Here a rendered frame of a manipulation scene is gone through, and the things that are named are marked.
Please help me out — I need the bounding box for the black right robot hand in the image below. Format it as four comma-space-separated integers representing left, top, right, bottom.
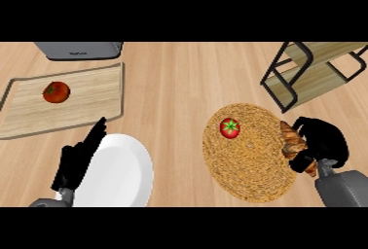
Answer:
289, 116, 351, 173

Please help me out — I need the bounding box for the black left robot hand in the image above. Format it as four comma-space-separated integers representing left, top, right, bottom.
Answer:
51, 116, 110, 193

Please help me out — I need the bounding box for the brown croissant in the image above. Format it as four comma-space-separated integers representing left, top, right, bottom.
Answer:
280, 120, 320, 178

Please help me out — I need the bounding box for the round woven placemat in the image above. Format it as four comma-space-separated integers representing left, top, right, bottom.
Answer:
200, 102, 299, 204

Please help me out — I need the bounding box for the white plate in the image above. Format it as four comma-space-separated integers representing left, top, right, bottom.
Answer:
55, 133, 156, 208

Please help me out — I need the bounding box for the pale wooden cutting board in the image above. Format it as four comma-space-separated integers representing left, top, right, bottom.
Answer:
0, 61, 128, 141

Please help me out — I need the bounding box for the red tomato with green star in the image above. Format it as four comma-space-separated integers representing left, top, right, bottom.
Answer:
219, 117, 241, 140

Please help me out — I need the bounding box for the dark red tomato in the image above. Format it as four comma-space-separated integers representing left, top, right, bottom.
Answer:
42, 81, 73, 105

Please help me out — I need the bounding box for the grey appliance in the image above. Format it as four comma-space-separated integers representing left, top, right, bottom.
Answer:
33, 41, 126, 62

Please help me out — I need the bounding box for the black wire tiered shelf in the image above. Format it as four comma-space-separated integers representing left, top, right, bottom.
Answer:
259, 41, 368, 115

